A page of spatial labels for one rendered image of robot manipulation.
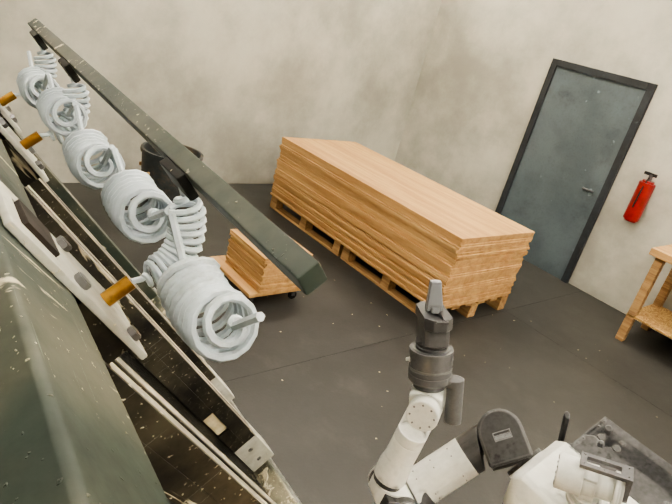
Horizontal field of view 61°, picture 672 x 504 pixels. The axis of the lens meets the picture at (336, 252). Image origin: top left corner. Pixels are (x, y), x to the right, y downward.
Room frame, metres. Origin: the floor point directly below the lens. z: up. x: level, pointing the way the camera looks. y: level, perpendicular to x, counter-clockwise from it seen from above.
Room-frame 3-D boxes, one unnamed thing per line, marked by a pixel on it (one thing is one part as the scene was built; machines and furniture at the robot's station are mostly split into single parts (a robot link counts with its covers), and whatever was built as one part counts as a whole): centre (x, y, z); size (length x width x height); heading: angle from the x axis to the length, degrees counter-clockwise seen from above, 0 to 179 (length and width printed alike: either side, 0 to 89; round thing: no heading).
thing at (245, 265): (3.90, 0.54, 0.20); 0.61 x 0.51 x 0.40; 45
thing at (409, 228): (5.24, -0.39, 0.39); 2.46 x 1.04 x 0.78; 45
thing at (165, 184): (4.69, 1.60, 0.33); 0.54 x 0.54 x 0.65
